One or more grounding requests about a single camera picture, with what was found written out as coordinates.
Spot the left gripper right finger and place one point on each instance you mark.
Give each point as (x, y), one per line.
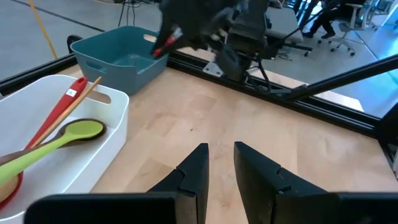
(258, 180)

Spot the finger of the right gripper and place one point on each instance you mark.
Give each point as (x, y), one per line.
(189, 44)
(163, 39)

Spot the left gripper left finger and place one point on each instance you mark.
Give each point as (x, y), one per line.
(192, 174)

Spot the teal plastic bin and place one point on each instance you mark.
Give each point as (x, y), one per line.
(102, 68)

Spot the white plastic bin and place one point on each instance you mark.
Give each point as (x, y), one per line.
(93, 161)

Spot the dark wooden spoon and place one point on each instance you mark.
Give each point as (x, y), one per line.
(84, 143)

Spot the red silicone spoon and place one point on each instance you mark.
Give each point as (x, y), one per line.
(65, 102)

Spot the lime green silicone spoon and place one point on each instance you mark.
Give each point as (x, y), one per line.
(81, 129)

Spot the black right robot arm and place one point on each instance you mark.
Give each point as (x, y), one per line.
(242, 46)

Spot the grey operator cart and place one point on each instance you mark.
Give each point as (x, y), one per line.
(284, 23)

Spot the person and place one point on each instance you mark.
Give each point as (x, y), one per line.
(329, 18)

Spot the white office chair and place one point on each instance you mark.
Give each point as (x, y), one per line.
(353, 21)

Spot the silver corner bracket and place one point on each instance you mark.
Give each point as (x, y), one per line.
(214, 69)

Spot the black aluminium table frame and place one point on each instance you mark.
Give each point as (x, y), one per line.
(311, 105)

